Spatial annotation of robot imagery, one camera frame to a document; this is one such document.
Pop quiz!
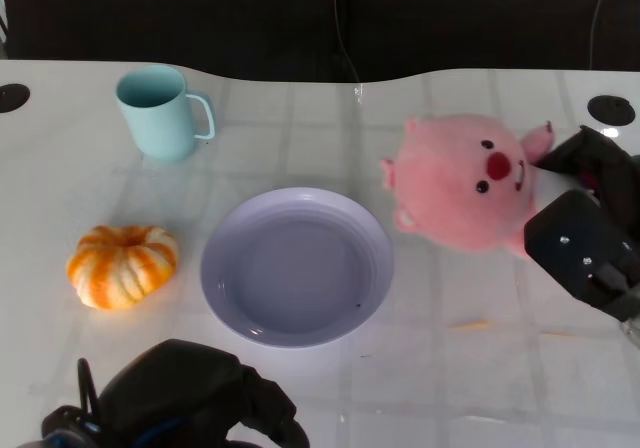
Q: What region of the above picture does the lavender round plate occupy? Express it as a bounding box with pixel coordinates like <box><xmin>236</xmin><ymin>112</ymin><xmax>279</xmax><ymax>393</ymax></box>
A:
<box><xmin>199</xmin><ymin>186</ymin><xmax>395</xmax><ymax>350</ymax></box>

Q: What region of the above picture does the black round table grommet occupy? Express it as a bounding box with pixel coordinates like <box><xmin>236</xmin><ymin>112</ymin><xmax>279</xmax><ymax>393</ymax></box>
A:
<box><xmin>585</xmin><ymin>95</ymin><xmax>636</xmax><ymax>126</ymax></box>
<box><xmin>0</xmin><ymin>83</ymin><xmax>29</xmax><ymax>114</ymax></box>

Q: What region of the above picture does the black cable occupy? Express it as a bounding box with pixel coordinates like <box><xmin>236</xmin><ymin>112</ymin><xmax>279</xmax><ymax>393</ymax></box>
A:
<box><xmin>332</xmin><ymin>0</ymin><xmax>360</xmax><ymax>83</ymax></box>

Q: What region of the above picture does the grey cable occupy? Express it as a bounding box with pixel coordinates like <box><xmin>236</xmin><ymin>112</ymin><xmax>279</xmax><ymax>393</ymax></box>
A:
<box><xmin>591</xmin><ymin>0</ymin><xmax>629</xmax><ymax>72</ymax></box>

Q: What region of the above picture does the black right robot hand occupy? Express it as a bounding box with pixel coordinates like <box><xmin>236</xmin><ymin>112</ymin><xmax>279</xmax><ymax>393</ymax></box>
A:
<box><xmin>523</xmin><ymin>125</ymin><xmax>640</xmax><ymax>325</ymax></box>

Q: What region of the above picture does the pink plush pig doll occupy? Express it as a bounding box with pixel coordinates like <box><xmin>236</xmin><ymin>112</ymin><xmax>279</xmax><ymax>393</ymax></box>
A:
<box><xmin>379</xmin><ymin>112</ymin><xmax>557</xmax><ymax>260</ymax></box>

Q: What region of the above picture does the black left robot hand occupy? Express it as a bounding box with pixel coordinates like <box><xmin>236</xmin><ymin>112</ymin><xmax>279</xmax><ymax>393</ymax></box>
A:
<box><xmin>41</xmin><ymin>338</ymin><xmax>312</xmax><ymax>448</ymax></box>

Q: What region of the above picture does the teal mug with handle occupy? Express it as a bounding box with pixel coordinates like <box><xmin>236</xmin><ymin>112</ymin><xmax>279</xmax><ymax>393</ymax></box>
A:
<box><xmin>115</xmin><ymin>65</ymin><xmax>217</xmax><ymax>163</ymax></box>

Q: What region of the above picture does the orange striped pumpkin plush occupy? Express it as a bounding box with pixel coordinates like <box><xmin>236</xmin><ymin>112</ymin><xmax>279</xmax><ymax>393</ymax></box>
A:
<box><xmin>65</xmin><ymin>224</ymin><xmax>180</xmax><ymax>311</ymax></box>

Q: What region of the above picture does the black backdrop cloth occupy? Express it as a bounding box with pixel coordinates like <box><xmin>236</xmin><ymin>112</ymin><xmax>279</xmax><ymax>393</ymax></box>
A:
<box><xmin>0</xmin><ymin>0</ymin><xmax>640</xmax><ymax>84</ymax></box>

